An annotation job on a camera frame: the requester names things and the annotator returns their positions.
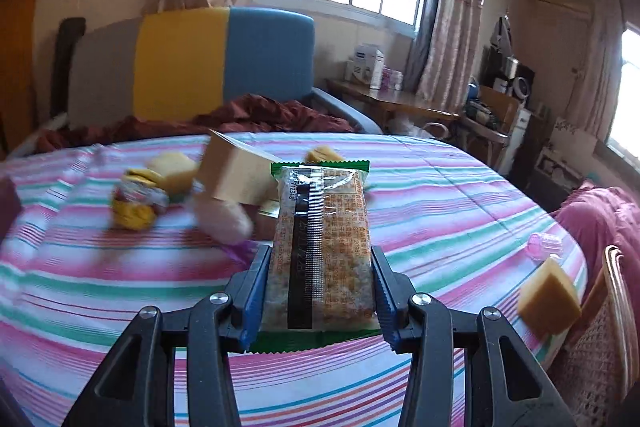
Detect purple snack bag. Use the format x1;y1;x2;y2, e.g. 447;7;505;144
221;241;260;270

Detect yellow candy toy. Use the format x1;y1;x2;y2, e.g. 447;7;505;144
111;168;169;231

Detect clear plastic bundle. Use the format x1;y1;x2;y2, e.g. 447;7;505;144
189;194;254;246

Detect cracker packet green edges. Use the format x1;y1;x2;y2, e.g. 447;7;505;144
250;160;380;353

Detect wicker chair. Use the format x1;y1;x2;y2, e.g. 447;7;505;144
549;245;639;426

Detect yellow sponge at bed edge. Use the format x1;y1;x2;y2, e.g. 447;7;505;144
518;258;582;337

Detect striped bed sheet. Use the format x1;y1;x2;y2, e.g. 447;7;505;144
1;133;587;426

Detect pink quilt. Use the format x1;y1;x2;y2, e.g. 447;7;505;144
551;182;640;314

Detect large yellow sponge block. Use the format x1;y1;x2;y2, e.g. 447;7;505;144
145;152;198;197

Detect green medicine box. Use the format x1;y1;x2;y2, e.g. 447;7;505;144
258;199;280;219

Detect white cardboard box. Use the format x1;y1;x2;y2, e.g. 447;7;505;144
195;131;281;206

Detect cluttered side shelf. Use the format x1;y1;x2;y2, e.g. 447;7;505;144
457;14;535;178

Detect yellow sponge behind boxes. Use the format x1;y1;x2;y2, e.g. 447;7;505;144
304;145;345;164

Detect dark red blanket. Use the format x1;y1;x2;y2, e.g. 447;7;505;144
35;94;355;154

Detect wooden desk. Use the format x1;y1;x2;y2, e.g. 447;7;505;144
326;79;459;127

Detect grey yellow blue headboard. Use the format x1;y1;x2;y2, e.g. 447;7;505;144
66;6;381;134

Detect pink floral curtain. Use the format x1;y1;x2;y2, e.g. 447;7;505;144
405;0;483;113

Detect white product box on desk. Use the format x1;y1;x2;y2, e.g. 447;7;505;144
345;43;384;89

